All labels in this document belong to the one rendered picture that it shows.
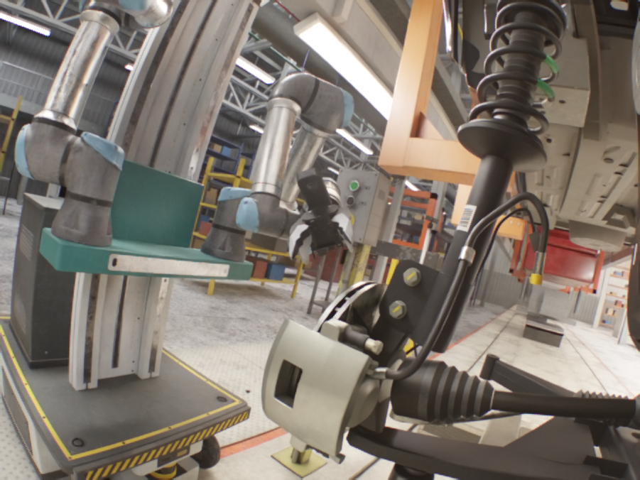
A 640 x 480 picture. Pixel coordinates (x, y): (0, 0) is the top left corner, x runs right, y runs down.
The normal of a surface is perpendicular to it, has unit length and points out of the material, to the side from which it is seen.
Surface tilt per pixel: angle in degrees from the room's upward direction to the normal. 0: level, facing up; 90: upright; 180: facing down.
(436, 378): 47
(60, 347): 90
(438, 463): 90
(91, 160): 90
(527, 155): 162
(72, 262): 90
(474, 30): 100
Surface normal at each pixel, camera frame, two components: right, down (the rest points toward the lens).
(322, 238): -0.02, 0.43
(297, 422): -0.62, 0.11
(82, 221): 0.64, -0.14
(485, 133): -0.62, 0.76
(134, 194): 0.86, 0.22
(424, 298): -0.56, -0.19
